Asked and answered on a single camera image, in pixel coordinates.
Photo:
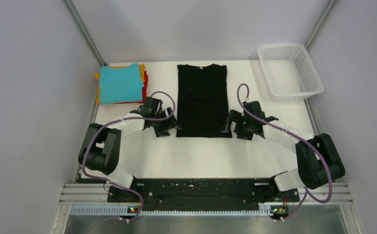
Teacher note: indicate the black t-shirt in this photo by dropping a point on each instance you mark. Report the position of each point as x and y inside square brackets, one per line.
[202, 101]

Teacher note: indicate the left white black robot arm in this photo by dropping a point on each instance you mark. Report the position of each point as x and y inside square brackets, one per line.
[99, 155]

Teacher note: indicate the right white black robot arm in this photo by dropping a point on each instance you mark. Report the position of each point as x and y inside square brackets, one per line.
[318, 161]

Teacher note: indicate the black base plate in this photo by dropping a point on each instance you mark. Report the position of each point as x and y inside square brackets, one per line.
[172, 204]

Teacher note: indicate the white plastic basket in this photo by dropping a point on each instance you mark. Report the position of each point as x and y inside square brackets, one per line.
[289, 72]

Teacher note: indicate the folded yellow t-shirt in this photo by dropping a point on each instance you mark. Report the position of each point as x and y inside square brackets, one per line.
[97, 93]

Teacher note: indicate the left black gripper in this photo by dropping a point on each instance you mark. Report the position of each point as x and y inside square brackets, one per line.
[163, 131]

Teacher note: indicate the white slotted cable duct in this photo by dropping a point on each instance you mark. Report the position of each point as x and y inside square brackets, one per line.
[124, 210]

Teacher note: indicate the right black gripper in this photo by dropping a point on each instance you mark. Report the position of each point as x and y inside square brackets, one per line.
[233, 116]

